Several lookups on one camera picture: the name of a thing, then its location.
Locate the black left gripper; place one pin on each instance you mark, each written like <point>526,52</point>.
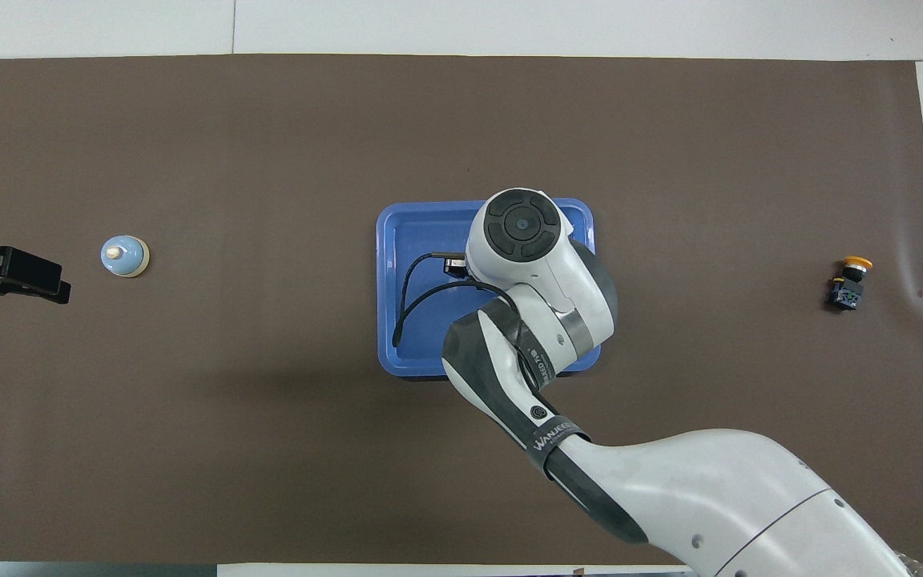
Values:
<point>25,271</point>

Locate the brown table mat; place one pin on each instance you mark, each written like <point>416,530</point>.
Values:
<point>189,441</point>

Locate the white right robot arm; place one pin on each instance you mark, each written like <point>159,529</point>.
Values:
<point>670,481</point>

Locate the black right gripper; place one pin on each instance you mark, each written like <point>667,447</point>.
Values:
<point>455,266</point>

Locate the yellow push button switch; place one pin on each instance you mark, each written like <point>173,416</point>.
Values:
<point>848,292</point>

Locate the blue plastic tray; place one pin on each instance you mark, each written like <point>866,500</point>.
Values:
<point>421,232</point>

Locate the light blue desk bell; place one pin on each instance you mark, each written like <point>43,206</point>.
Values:
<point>123,256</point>

